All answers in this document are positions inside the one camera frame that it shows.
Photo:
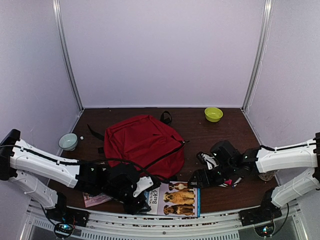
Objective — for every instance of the purple white marker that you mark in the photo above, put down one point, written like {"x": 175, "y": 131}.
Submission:
{"x": 236, "y": 182}

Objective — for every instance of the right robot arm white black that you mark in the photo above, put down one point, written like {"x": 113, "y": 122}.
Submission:
{"x": 225, "y": 162}

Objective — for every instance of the left aluminium frame post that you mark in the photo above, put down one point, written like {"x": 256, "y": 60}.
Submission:
{"x": 66, "y": 57}

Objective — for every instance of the pale blue ceramic bowl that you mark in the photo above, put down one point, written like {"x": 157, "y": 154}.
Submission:
{"x": 68, "y": 142}

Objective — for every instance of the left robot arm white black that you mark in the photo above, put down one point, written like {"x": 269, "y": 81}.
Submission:
{"x": 22, "y": 163}

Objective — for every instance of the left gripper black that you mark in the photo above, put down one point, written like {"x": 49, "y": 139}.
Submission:
{"x": 134, "y": 208}

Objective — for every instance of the pink black highlighter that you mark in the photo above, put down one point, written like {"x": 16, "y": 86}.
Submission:
{"x": 227, "y": 183}

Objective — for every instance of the lime green bowl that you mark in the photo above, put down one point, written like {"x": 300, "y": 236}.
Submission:
{"x": 213, "y": 114}

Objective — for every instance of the patterned mug orange inside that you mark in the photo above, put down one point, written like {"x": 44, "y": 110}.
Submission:
{"x": 267, "y": 176}

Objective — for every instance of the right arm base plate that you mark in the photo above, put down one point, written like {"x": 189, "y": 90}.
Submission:
{"x": 255, "y": 216}

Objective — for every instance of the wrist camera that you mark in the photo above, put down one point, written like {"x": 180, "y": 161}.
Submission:
{"x": 144, "y": 183}
{"x": 206, "y": 159}

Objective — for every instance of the aluminium frame post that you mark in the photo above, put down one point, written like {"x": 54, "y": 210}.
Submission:
{"x": 66, "y": 57}
{"x": 261, "y": 47}

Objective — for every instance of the right aluminium frame post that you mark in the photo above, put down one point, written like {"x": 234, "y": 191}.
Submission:
{"x": 261, "y": 47}

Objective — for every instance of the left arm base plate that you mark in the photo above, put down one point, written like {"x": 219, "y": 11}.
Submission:
{"x": 71, "y": 216}

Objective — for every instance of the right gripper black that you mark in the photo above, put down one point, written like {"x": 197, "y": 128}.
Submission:
{"x": 198, "y": 175}

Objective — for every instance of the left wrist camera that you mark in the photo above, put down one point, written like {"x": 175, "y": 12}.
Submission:
{"x": 144, "y": 183}

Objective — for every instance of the red backpack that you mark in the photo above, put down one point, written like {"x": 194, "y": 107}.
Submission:
{"x": 149, "y": 142}

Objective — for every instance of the small pink illustrated book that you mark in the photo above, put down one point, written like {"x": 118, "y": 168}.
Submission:
{"x": 93, "y": 200}

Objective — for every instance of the dog book Why Dogs Bark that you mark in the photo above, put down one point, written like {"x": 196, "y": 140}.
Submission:
{"x": 174, "y": 199}

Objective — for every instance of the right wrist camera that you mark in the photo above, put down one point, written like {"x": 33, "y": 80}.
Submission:
{"x": 206, "y": 159}

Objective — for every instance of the front aluminium rail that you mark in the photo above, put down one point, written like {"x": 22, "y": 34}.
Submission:
{"x": 221, "y": 225}

